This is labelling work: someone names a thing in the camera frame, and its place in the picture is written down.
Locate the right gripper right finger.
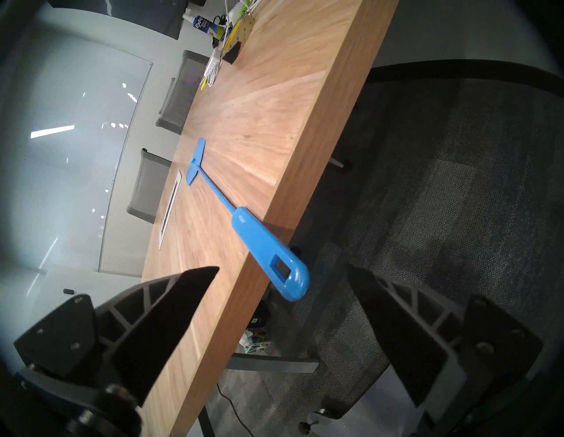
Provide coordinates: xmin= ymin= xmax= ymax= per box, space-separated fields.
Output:
xmin=348 ymin=264 xmax=543 ymax=408

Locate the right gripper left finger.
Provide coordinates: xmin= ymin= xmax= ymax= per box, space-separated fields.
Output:
xmin=13 ymin=266 xmax=220 ymax=407

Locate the blue plastic fly swatter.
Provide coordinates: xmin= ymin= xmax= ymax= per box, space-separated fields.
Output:
xmin=186 ymin=138 xmax=310 ymax=302

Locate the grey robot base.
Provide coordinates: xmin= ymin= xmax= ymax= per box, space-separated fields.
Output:
xmin=304 ymin=374 xmax=423 ymax=437

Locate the colourful small carton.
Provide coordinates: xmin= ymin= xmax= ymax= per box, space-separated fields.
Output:
xmin=240 ymin=328 xmax=271 ymax=355

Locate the grey table foot bar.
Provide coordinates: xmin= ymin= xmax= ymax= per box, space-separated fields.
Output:
xmin=225 ymin=352 xmax=320 ymax=375

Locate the wide grey mesh chair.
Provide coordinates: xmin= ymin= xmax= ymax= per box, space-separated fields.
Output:
xmin=127 ymin=148 xmax=172 ymax=225

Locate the grey office armchair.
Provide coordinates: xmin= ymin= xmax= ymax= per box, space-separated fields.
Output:
xmin=159 ymin=77 xmax=177 ymax=116

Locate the narrow grey mesh chair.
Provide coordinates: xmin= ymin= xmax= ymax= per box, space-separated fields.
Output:
xmin=155 ymin=50 xmax=211 ymax=135

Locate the whiteboard cleaner spray bottle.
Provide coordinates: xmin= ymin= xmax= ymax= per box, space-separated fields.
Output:
xmin=182 ymin=13 xmax=226 ymax=40

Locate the large glass wall board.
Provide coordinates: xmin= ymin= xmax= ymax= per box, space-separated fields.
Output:
xmin=0 ymin=26 xmax=152 ymax=274

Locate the white power adapter with cable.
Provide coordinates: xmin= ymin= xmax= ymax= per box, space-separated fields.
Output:
xmin=204 ymin=0 xmax=260 ymax=88

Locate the large black wall screen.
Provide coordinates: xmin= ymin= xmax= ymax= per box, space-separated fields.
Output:
xmin=46 ymin=0 xmax=208 ymax=40

